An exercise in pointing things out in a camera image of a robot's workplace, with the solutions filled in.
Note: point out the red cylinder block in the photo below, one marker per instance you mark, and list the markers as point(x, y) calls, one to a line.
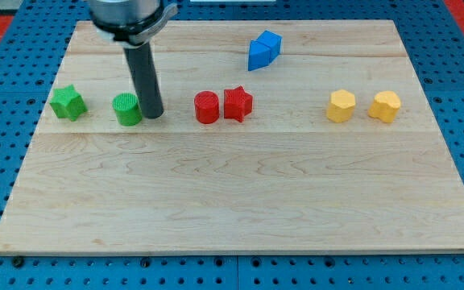
point(206, 105)

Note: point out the green star block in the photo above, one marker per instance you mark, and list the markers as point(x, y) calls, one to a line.
point(68, 103)

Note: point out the light wooden board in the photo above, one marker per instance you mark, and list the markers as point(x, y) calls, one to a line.
point(285, 181)

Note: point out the yellow heart block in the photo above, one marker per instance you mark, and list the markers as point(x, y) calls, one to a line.
point(385, 106)

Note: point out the yellow hexagon block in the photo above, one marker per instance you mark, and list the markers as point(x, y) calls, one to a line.
point(341, 106)

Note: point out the red star block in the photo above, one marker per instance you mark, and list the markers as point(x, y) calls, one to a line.
point(238, 103)

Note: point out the blue wedge block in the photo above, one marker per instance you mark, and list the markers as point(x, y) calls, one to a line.
point(258, 55)

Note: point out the green cylinder block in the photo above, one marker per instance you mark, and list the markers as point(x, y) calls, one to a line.
point(126, 108)

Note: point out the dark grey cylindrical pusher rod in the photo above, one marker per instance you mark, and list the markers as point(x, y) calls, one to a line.
point(144, 77)

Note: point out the blue cube block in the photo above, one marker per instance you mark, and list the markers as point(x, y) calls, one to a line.
point(271, 40)

